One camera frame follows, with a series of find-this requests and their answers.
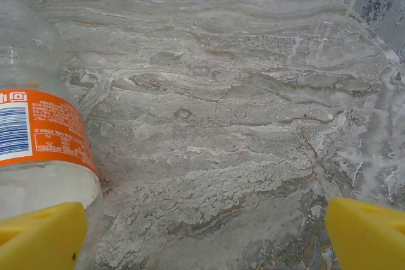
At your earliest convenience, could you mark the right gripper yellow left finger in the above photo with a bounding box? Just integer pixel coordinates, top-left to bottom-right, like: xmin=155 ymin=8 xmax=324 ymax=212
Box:
xmin=0 ymin=201 xmax=89 ymax=270

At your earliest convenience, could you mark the clear bottle with orange label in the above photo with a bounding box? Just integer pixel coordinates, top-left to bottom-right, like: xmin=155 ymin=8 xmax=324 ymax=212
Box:
xmin=0 ymin=0 xmax=105 ymax=270

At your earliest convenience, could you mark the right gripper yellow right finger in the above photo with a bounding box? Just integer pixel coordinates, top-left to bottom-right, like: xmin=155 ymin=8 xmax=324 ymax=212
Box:
xmin=325 ymin=197 xmax=405 ymax=270

